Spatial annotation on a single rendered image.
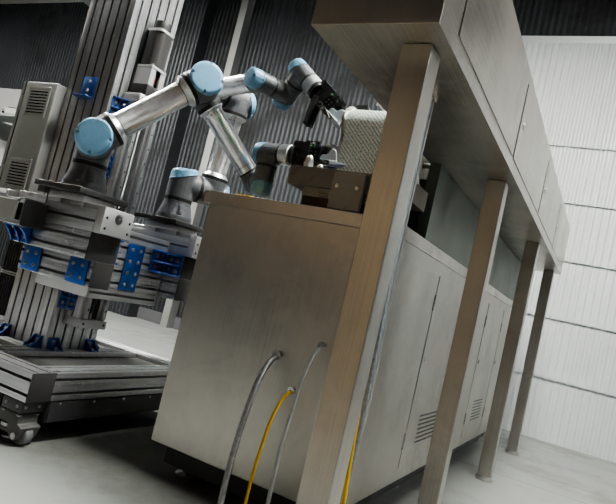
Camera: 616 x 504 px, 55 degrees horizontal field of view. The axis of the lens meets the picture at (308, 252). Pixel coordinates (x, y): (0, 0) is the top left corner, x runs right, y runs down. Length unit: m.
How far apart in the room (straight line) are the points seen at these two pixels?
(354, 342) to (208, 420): 0.87
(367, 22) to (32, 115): 1.77
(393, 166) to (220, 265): 0.89
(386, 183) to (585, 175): 4.03
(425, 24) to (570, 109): 4.17
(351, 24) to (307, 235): 0.73
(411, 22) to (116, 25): 1.65
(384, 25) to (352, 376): 0.62
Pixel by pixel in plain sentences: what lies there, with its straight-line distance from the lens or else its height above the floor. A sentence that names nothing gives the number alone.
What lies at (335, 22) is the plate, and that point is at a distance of 1.16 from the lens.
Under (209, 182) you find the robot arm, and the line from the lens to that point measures 2.57.
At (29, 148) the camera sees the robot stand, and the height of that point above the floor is 0.95.
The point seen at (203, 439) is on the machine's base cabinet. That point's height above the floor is 0.16.
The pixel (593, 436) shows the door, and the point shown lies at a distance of 4.86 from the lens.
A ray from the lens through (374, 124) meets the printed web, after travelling 2.00.
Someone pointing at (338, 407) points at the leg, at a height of 0.47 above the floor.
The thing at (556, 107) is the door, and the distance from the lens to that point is 5.23.
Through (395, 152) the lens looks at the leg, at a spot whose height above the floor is 0.93.
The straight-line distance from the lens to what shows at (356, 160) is 1.98.
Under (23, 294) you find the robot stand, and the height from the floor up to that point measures 0.40.
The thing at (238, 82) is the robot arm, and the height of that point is 1.37.
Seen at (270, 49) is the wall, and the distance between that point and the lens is 6.43.
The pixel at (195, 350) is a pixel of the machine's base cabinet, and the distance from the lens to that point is 1.85.
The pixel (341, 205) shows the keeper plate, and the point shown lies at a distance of 1.71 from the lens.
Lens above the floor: 0.65
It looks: 4 degrees up
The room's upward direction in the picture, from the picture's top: 13 degrees clockwise
